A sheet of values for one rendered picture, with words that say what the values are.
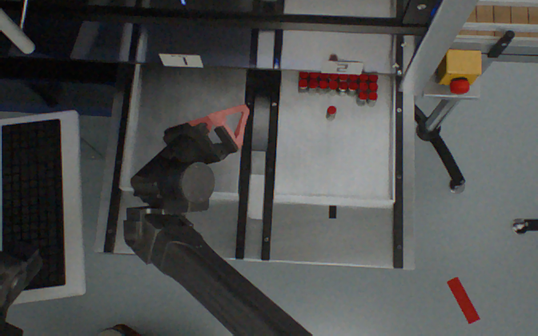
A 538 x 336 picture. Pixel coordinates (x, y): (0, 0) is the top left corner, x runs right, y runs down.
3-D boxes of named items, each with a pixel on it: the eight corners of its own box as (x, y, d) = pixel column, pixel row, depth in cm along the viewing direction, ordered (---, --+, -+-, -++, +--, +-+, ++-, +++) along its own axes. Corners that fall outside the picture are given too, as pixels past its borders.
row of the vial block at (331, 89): (298, 86, 140) (298, 78, 136) (375, 90, 139) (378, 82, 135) (297, 94, 139) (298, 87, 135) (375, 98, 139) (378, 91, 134)
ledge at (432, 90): (421, 43, 144) (423, 40, 143) (475, 46, 144) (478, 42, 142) (421, 98, 141) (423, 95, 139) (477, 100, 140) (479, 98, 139)
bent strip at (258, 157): (252, 156, 136) (251, 150, 130) (266, 158, 136) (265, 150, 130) (247, 218, 132) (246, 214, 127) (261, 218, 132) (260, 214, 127)
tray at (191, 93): (140, 50, 143) (136, 44, 140) (248, 56, 142) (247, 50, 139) (122, 190, 135) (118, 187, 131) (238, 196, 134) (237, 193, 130)
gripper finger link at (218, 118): (266, 122, 94) (232, 158, 89) (239, 130, 100) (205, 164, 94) (243, 86, 92) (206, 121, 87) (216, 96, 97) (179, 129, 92)
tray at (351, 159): (282, 58, 142) (282, 51, 139) (392, 62, 141) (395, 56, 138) (274, 198, 133) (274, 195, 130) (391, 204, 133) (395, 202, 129)
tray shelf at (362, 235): (121, 54, 145) (119, 50, 144) (412, 66, 143) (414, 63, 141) (94, 253, 133) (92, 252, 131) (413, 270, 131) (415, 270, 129)
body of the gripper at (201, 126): (229, 154, 91) (198, 184, 87) (191, 162, 98) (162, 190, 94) (204, 119, 89) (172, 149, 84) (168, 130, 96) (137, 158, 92)
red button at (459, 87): (447, 79, 130) (452, 72, 126) (466, 80, 130) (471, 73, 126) (447, 96, 129) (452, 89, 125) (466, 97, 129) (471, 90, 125)
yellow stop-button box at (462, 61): (437, 54, 133) (446, 40, 126) (471, 56, 133) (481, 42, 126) (438, 86, 131) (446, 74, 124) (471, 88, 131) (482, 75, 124)
